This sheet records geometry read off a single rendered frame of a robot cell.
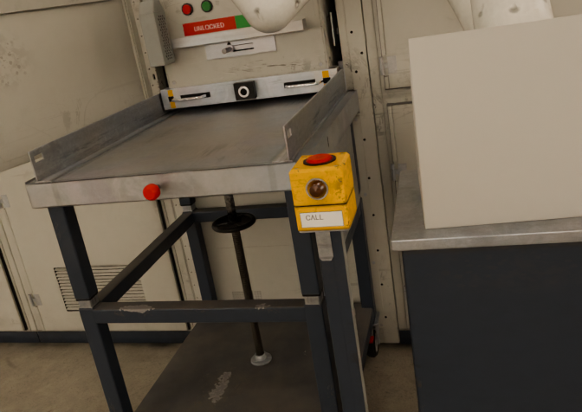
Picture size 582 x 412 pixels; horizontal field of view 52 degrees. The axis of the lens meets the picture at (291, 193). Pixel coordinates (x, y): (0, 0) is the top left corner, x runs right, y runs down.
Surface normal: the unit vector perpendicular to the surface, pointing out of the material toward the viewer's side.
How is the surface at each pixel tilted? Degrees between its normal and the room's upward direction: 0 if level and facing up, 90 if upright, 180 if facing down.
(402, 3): 90
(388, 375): 0
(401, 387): 0
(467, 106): 90
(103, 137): 90
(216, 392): 0
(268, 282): 90
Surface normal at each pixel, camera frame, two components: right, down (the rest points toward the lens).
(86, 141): 0.96, -0.07
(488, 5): -0.81, -0.22
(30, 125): 0.85, 0.04
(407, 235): -0.15, -0.94
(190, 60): -0.24, 0.35
